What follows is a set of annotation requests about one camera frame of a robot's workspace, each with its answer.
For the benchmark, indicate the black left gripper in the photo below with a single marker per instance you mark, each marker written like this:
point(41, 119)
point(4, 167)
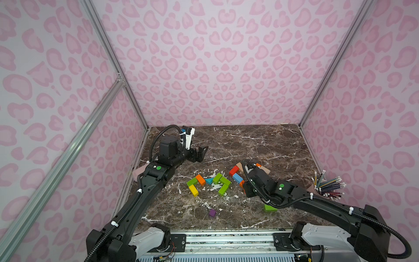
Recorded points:
point(199, 153)

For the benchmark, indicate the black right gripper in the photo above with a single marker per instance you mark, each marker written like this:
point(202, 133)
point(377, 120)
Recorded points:
point(248, 183)

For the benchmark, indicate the natural wood block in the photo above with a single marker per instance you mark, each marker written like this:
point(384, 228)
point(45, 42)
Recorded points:
point(239, 165)
point(267, 171)

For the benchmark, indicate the light blue block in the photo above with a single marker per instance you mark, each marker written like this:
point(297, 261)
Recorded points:
point(236, 177)

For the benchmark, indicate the teal triangle block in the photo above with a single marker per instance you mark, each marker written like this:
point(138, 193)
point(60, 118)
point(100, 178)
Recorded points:
point(209, 181)

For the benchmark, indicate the green block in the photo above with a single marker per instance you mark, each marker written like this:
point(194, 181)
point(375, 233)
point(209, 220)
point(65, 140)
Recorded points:
point(192, 182)
point(269, 208)
point(225, 181)
point(216, 180)
point(223, 189)

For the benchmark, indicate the yellow block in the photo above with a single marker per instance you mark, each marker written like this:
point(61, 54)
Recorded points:
point(193, 190)

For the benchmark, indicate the green block bottom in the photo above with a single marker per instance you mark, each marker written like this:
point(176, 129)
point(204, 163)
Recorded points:
point(223, 189)

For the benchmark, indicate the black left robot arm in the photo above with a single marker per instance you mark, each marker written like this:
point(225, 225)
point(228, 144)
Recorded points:
point(134, 206)

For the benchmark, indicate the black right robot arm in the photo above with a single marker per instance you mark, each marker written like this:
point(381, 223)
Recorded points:
point(359, 230)

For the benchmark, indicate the purple cube block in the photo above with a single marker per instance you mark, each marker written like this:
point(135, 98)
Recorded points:
point(212, 213)

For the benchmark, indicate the pink pencil case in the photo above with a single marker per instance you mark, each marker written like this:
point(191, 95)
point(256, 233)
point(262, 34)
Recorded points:
point(137, 172)

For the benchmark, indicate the bundle of pencils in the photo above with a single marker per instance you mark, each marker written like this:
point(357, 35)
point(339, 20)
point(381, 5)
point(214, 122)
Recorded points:
point(331, 189)

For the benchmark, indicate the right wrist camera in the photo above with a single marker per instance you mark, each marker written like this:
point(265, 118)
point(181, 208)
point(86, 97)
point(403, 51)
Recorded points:
point(247, 169)

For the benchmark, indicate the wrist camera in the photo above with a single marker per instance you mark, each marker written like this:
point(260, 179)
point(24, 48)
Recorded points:
point(186, 136)
point(247, 169)

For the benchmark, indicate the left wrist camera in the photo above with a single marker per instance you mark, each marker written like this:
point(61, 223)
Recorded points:
point(186, 136)

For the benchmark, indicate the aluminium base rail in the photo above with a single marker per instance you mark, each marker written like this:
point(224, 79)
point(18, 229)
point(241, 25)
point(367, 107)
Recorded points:
point(242, 246)

